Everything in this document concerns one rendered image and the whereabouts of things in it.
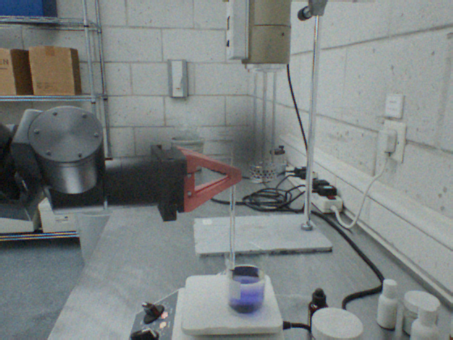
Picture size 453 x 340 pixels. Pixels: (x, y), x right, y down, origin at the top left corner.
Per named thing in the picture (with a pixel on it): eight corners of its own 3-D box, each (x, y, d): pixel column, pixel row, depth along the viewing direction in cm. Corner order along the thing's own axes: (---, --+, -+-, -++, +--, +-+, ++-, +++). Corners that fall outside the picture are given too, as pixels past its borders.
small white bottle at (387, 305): (379, 328, 58) (383, 286, 57) (374, 317, 61) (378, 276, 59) (398, 329, 58) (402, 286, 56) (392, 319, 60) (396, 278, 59)
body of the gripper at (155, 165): (165, 143, 47) (102, 146, 45) (180, 159, 38) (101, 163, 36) (167, 193, 49) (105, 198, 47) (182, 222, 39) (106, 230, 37)
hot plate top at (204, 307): (179, 336, 44) (179, 329, 44) (186, 281, 56) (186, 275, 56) (285, 333, 45) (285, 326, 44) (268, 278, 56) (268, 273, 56)
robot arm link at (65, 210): (47, 176, 43) (46, 224, 41) (35, 142, 37) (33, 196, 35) (112, 172, 45) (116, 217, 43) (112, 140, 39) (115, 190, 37)
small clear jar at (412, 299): (421, 345, 55) (425, 312, 54) (394, 325, 59) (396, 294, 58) (443, 336, 57) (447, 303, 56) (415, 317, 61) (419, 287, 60)
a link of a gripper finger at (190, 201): (229, 140, 49) (155, 143, 47) (248, 150, 43) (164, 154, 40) (228, 191, 51) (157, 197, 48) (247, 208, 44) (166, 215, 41)
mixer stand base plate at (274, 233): (195, 257, 80) (195, 252, 80) (192, 222, 99) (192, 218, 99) (334, 250, 83) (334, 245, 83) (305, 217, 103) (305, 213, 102)
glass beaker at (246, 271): (265, 324, 45) (267, 260, 44) (220, 320, 46) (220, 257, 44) (268, 295, 51) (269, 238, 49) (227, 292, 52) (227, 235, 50)
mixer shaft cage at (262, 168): (250, 181, 85) (252, 64, 79) (245, 174, 91) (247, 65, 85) (280, 180, 85) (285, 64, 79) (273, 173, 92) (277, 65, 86)
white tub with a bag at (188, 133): (177, 174, 146) (175, 118, 141) (166, 167, 159) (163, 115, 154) (211, 170, 153) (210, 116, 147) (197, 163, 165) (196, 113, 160)
